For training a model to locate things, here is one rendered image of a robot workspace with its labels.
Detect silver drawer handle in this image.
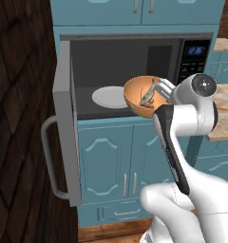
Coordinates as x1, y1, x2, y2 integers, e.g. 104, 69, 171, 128
113, 208, 142, 217

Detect silver wall cupboard handle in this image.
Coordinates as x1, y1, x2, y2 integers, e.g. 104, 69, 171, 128
147, 0, 155, 14
132, 0, 140, 14

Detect grey fish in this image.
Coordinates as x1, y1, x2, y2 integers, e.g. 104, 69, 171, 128
138, 77, 159, 108

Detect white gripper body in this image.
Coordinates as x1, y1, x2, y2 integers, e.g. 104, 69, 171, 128
155, 78, 178, 103

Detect silver base cupboard handle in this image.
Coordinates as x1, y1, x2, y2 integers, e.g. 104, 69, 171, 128
132, 172, 138, 197
122, 173, 128, 198

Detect white microwave turntable plate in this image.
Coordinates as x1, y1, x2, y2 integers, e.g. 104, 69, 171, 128
91, 85, 130, 110

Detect orange bowl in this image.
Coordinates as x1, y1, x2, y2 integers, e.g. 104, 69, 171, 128
123, 75, 173, 120

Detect brown mushroom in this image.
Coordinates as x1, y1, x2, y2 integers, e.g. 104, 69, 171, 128
143, 100, 156, 109

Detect blue drawer front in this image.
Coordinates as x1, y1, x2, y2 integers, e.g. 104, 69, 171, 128
96, 198, 153, 223

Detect grey microwave oven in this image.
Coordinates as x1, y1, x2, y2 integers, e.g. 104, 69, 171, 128
59, 32, 215, 122

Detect grey microwave door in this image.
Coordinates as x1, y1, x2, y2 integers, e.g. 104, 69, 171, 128
51, 40, 83, 208

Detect blue cupboards with wooden top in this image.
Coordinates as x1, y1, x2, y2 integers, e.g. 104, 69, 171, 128
204, 37, 228, 85

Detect blue base cupboard door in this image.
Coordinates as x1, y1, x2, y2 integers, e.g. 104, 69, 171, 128
128, 121, 190, 201
78, 123, 135, 206

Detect blue island cupboards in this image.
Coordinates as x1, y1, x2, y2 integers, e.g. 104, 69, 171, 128
193, 138, 228, 186

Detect grey microwave door handle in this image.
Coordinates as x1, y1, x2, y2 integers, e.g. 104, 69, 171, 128
40, 115, 71, 201

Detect blue wall cupboard door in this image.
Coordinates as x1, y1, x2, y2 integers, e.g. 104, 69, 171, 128
49, 0, 143, 27
141, 0, 226, 27

